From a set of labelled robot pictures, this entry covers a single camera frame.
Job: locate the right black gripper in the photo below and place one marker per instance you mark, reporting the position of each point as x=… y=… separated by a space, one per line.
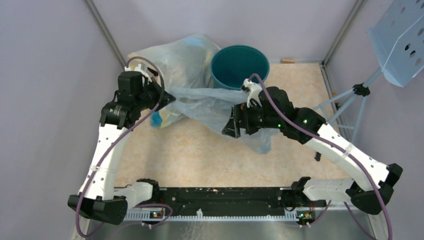
x=239 y=112

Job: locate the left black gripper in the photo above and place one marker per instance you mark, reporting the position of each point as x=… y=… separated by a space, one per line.
x=164 y=98

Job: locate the thin blue plastic trash bag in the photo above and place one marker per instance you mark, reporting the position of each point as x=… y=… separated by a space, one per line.
x=213 y=107

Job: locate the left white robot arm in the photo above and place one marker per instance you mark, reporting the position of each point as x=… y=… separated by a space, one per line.
x=97 y=198

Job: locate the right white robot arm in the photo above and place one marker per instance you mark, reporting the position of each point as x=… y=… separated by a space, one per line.
x=370 y=183

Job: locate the teal plastic trash bin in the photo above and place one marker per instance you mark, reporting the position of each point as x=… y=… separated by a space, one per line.
x=231 y=65

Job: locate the large full translucent bag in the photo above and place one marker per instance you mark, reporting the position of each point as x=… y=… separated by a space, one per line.
x=184 y=63

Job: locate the long wooden block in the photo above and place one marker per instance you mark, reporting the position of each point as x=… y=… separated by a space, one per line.
x=287 y=61

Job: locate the small black loose part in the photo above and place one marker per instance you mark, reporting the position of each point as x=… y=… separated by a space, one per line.
x=317 y=156

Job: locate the light blue tripod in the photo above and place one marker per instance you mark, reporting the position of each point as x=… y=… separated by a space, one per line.
x=338 y=104

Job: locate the perforated light blue panel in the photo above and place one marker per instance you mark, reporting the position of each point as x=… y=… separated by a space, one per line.
x=398 y=41

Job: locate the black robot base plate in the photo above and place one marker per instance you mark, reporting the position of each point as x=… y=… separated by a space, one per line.
x=232 y=201

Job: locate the white toothed rail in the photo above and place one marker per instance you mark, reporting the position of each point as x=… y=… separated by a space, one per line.
x=140 y=215

